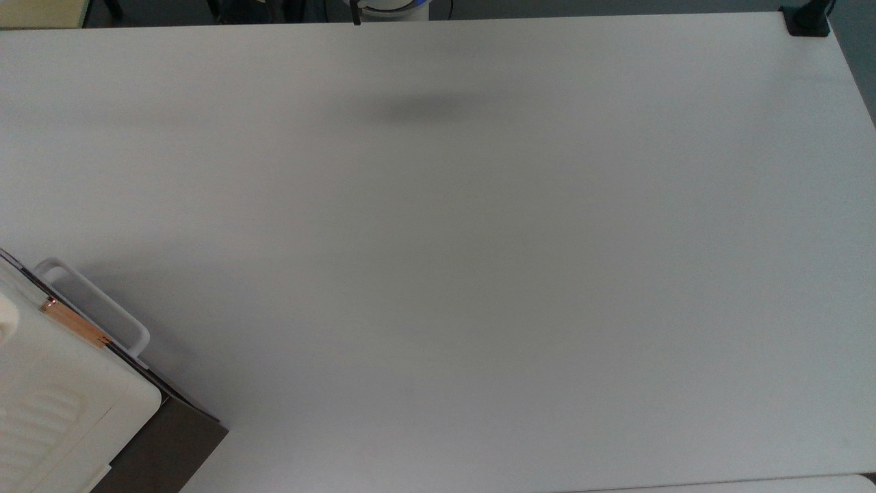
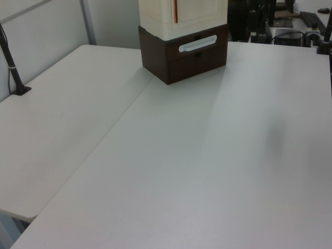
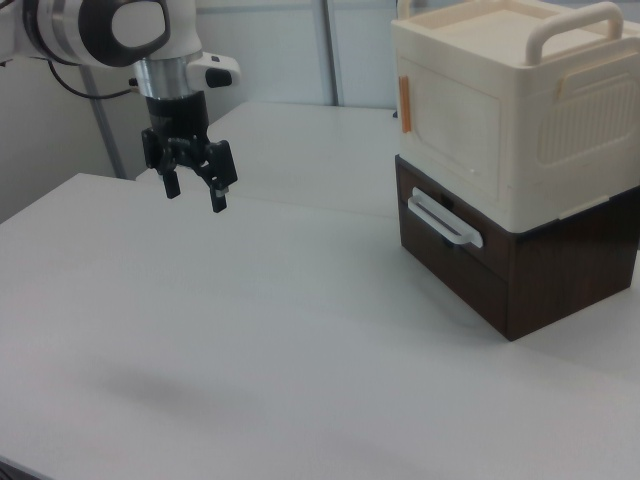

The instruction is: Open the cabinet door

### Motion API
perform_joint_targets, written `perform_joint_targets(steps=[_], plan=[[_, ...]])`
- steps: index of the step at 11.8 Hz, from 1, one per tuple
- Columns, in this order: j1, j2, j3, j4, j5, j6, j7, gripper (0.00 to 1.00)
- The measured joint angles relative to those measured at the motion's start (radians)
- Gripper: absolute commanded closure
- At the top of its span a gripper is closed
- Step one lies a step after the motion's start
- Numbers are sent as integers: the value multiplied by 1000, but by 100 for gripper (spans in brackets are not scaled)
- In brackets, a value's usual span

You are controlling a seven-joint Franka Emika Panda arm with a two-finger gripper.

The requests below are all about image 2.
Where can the dark and grey gripper body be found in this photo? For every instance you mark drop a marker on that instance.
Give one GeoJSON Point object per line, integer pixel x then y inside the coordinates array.
{"type": "Point", "coordinates": [260, 36]}

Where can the dark robot arm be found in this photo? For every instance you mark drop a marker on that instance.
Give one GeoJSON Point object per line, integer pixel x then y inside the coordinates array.
{"type": "Point", "coordinates": [261, 18]}

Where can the cream cabinet door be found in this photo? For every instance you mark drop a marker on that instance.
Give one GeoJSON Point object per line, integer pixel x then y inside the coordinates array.
{"type": "Point", "coordinates": [199, 13]}

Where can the cream white cabinet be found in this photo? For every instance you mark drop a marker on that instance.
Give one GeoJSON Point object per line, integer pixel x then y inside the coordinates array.
{"type": "Point", "coordinates": [155, 20]}

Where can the black flat mat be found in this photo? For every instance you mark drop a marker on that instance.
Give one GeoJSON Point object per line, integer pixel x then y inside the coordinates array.
{"type": "Point", "coordinates": [282, 24]}

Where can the tall black chair back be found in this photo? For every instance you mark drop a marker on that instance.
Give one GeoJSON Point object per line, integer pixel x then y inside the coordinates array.
{"type": "Point", "coordinates": [240, 20]}

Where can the grey and black device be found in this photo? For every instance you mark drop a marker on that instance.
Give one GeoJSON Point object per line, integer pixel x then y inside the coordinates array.
{"type": "Point", "coordinates": [311, 35]}

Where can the black keyboard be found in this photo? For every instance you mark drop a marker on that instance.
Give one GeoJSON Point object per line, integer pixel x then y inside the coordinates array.
{"type": "Point", "coordinates": [312, 19]}

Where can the black clamp stand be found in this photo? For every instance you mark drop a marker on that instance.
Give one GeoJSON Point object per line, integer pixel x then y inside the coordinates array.
{"type": "Point", "coordinates": [324, 42]}

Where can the black computer mouse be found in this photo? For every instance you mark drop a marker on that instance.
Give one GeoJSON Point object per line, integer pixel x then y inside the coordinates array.
{"type": "Point", "coordinates": [324, 10]}

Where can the dark brown drawer box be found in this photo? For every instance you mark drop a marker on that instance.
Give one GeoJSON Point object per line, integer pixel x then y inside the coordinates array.
{"type": "Point", "coordinates": [155, 57]}

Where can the black camera stand pole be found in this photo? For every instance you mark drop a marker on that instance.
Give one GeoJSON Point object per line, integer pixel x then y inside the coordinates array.
{"type": "Point", "coordinates": [13, 70]}

